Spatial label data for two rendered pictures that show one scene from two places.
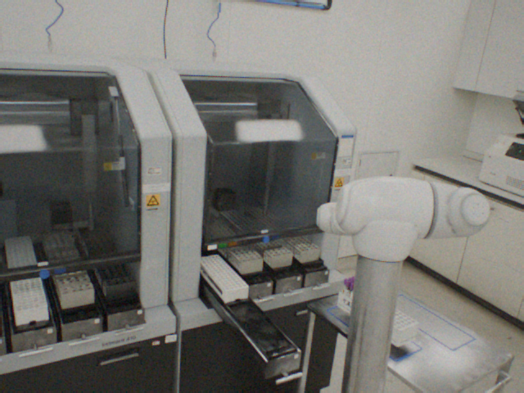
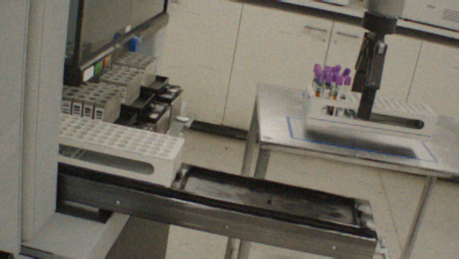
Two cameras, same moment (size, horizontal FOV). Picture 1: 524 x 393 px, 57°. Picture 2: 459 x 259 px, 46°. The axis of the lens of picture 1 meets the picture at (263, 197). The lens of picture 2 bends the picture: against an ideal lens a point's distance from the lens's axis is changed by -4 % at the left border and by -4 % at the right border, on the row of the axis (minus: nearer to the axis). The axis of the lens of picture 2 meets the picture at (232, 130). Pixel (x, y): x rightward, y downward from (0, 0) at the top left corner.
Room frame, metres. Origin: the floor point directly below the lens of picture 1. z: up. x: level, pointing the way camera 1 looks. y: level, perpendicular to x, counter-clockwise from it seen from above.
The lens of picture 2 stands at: (1.05, 0.74, 1.24)
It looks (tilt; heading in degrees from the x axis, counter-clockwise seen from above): 20 degrees down; 305
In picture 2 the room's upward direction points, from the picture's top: 10 degrees clockwise
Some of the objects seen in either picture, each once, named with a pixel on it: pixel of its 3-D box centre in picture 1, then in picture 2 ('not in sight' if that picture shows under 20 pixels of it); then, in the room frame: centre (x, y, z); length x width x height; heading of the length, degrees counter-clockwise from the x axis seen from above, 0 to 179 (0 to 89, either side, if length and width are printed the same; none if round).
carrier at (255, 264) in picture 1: (250, 265); (107, 110); (1.85, 0.03, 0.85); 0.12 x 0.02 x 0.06; 122
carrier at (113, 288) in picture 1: (120, 289); not in sight; (1.56, 0.50, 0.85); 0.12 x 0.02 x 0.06; 122
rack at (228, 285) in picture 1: (221, 277); (95, 147); (1.74, 0.14, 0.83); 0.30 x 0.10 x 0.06; 31
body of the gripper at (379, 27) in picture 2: not in sight; (376, 34); (1.53, -0.43, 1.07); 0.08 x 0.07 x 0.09; 127
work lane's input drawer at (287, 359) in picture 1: (240, 312); (190, 197); (1.59, 0.05, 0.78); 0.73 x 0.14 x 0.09; 31
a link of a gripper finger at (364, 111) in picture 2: not in sight; (366, 103); (1.49, -0.39, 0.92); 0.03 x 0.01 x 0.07; 37
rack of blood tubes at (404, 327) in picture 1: (375, 313); (369, 113); (1.50, -0.45, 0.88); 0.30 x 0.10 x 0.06; 37
